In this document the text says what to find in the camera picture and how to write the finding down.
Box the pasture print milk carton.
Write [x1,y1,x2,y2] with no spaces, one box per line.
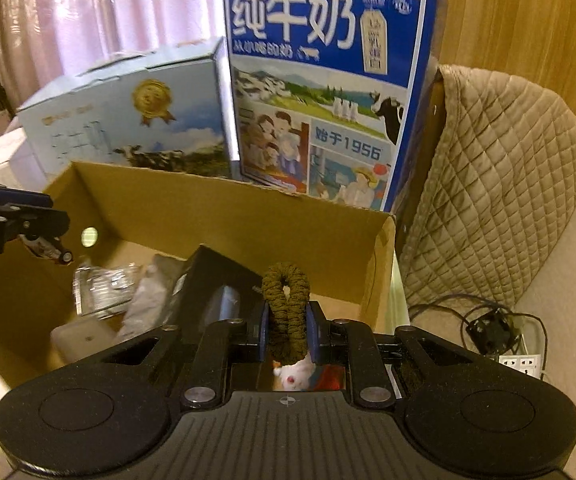
[16,36,235,179]

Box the bag of cotton swabs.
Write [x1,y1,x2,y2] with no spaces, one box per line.
[116,254,189,342]

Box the pink curtain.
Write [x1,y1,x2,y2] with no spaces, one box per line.
[0,0,375,112]

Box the black floor cable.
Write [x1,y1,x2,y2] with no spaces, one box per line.
[407,293,550,357]

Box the blue milk carton box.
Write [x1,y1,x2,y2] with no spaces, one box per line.
[221,0,442,214]

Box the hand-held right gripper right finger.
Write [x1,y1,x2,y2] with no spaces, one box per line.
[305,300,475,407]

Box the large brown cardboard box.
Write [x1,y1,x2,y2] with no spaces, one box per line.
[0,160,399,411]

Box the clear plastic packet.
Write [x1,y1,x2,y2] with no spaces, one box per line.
[71,261,142,319]

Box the glossy black box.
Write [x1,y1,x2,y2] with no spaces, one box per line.
[167,243,269,342]

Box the quilted beige chair cover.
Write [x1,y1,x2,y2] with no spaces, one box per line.
[397,63,576,312]

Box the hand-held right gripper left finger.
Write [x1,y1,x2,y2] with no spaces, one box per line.
[86,300,272,409]

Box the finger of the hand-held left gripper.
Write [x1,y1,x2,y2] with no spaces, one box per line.
[0,208,72,242]
[0,174,54,208]

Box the small black adapter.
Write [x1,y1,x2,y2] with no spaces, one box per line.
[467,315,512,354]

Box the white power strip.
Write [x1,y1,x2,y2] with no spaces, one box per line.
[497,352,545,379]

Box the white square night light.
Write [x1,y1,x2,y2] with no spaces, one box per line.
[50,319,119,367]

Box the white carton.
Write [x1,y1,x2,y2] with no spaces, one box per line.
[0,126,49,192]

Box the small white printed tube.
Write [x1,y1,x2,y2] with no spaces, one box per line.
[22,232,75,265]

